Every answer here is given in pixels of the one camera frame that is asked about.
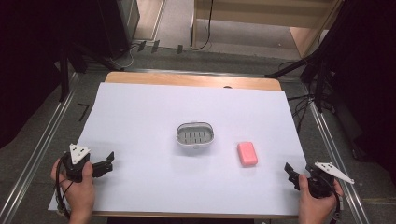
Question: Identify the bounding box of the black hanging cable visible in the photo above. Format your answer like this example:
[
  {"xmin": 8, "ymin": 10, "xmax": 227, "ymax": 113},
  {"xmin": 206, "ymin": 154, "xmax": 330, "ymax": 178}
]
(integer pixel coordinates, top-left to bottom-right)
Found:
[{"xmin": 183, "ymin": 0, "xmax": 215, "ymax": 51}]

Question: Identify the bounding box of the white paper sheet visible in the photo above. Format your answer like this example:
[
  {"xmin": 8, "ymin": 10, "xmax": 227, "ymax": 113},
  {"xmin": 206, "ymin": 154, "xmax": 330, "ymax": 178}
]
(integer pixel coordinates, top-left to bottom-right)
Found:
[{"xmin": 48, "ymin": 81, "xmax": 308, "ymax": 217}]

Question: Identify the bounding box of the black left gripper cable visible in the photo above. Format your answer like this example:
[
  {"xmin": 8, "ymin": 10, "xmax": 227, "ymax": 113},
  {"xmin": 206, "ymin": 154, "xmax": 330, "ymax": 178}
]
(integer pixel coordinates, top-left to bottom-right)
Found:
[{"xmin": 55, "ymin": 152, "xmax": 75, "ymax": 220}]

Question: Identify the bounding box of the metal floor rail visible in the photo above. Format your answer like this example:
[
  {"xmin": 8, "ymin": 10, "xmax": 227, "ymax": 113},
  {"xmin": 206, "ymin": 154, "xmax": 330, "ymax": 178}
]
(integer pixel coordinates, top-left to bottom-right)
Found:
[
  {"xmin": 306, "ymin": 92, "xmax": 372, "ymax": 224},
  {"xmin": 0, "ymin": 72, "xmax": 80, "ymax": 224}
]

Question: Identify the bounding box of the bundle of black floor cables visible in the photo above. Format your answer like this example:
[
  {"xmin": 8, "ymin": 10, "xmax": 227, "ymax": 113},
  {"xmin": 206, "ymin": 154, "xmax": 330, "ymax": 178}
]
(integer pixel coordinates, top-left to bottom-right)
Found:
[{"xmin": 278, "ymin": 60, "xmax": 316, "ymax": 133}]

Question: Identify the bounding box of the pink soap bar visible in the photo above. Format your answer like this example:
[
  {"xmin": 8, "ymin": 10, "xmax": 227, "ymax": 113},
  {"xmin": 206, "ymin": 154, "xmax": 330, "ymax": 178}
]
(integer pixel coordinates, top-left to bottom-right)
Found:
[{"xmin": 236, "ymin": 141, "xmax": 259, "ymax": 168}]

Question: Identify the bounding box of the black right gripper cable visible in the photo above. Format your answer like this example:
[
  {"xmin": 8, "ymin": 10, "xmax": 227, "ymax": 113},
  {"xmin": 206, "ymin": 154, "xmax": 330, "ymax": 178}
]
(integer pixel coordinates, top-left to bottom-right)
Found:
[{"xmin": 329, "ymin": 183, "xmax": 343, "ymax": 224}]

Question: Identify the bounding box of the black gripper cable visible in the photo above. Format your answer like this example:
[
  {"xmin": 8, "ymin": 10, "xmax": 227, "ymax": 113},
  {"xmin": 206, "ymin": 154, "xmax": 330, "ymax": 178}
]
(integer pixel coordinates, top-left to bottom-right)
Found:
[
  {"xmin": 329, "ymin": 183, "xmax": 343, "ymax": 224},
  {"xmin": 55, "ymin": 152, "xmax": 75, "ymax": 220}
]

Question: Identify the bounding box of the wooden table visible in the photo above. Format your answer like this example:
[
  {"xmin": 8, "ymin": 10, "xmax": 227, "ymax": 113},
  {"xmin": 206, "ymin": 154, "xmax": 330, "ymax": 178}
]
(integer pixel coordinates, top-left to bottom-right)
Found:
[{"xmin": 55, "ymin": 71, "xmax": 301, "ymax": 219}]

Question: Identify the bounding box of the person's right hand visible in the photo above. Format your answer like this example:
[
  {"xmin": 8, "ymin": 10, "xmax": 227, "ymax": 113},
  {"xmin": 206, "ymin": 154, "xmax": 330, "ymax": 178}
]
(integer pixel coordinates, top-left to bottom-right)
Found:
[{"xmin": 298, "ymin": 174, "xmax": 345, "ymax": 224}]

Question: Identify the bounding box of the black curtain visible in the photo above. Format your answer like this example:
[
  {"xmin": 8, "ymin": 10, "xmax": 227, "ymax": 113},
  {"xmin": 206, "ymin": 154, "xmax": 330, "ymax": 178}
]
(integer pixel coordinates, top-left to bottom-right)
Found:
[
  {"xmin": 306, "ymin": 0, "xmax": 396, "ymax": 178},
  {"xmin": 0, "ymin": 0, "xmax": 132, "ymax": 150}
]

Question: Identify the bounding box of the grey and white soap dish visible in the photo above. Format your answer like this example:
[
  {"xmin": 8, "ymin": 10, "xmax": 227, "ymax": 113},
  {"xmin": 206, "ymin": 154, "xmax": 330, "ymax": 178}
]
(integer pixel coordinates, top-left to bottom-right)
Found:
[{"xmin": 175, "ymin": 120, "xmax": 216, "ymax": 149}]

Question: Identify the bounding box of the white floor cable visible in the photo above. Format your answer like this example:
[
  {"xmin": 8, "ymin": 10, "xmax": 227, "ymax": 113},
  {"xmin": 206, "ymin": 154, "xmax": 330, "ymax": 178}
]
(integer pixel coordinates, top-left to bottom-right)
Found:
[{"xmin": 109, "ymin": 43, "xmax": 141, "ymax": 69}]

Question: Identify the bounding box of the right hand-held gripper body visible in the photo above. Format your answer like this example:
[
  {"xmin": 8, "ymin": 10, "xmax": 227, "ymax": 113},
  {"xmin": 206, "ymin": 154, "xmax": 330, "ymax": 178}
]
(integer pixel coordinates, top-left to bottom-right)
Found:
[{"xmin": 299, "ymin": 161, "xmax": 356, "ymax": 200}]

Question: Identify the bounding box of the light wooden cabinet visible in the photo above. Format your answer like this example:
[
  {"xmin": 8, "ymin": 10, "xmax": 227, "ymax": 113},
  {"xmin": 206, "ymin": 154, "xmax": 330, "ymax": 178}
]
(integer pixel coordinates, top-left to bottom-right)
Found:
[{"xmin": 190, "ymin": 0, "xmax": 345, "ymax": 60}]

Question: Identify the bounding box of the person's left hand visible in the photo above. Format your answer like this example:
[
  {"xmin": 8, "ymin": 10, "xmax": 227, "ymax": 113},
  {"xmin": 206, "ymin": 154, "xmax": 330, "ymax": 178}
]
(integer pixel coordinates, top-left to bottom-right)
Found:
[{"xmin": 50, "ymin": 158, "xmax": 96, "ymax": 224}]

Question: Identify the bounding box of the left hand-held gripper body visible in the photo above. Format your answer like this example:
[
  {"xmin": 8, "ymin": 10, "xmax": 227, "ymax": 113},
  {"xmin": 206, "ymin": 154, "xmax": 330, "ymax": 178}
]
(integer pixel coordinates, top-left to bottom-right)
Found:
[{"xmin": 63, "ymin": 143, "xmax": 93, "ymax": 184}]

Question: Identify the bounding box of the black metal stand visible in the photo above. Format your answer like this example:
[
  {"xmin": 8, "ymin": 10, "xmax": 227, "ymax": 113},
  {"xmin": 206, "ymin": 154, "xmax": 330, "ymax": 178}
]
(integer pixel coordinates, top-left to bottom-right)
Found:
[
  {"xmin": 58, "ymin": 36, "xmax": 125, "ymax": 104},
  {"xmin": 264, "ymin": 46, "xmax": 335, "ymax": 114}
]

